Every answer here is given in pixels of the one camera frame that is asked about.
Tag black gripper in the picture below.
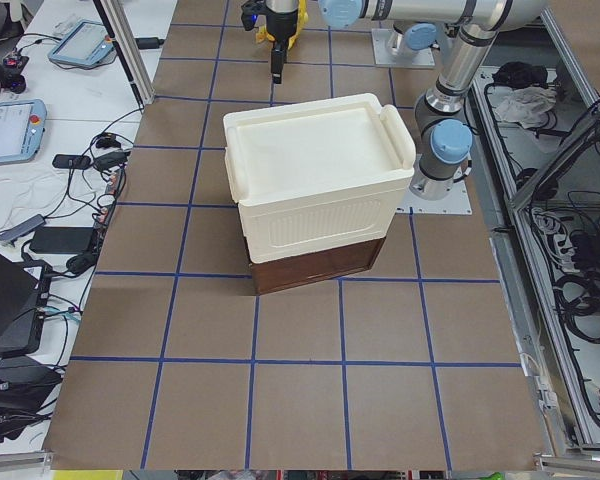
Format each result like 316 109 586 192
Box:
265 0 299 84

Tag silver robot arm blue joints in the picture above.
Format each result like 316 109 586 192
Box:
319 1 547 201

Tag yellow object behind gripper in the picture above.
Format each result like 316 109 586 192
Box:
255 0 309 51

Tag cream plastic storage box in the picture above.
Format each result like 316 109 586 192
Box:
223 93 416 263

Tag upper teach pendant tablet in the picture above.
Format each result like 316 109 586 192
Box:
47 20 114 69

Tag teach pendant tablet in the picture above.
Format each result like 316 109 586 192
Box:
0 99 47 165
47 20 114 69

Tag black phone-like device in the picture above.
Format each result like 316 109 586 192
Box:
52 154 92 170

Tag white crumpled cloth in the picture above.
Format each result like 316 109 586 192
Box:
494 86 557 129

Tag lower teach pendant tablet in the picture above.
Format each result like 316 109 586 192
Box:
0 99 47 165

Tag grey usb hub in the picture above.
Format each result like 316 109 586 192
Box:
0 214 46 244

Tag black power brick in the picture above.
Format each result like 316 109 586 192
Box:
30 226 93 254

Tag black laptop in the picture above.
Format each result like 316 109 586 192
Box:
0 254 51 358

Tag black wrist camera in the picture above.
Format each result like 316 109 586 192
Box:
241 0 266 31

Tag aluminium frame post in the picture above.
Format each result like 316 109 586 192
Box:
93 0 155 109

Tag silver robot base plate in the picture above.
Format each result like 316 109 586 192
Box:
396 180 473 216

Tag black cable bundle right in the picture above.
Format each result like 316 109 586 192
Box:
552 269 600 346

